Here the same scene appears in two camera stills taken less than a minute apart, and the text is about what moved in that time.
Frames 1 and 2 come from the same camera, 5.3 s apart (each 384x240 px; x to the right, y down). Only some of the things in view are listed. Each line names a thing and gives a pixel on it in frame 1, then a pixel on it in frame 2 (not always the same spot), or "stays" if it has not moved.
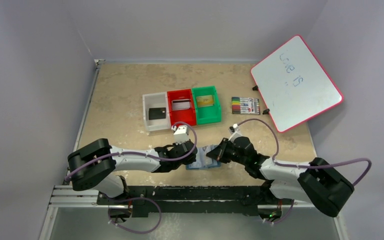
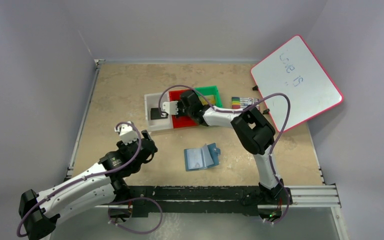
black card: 159,113 stays
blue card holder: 203,162 stays
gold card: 205,101 stays
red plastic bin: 187,115 stays
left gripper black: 190,151 → 144,141
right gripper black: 224,149 → 179,108
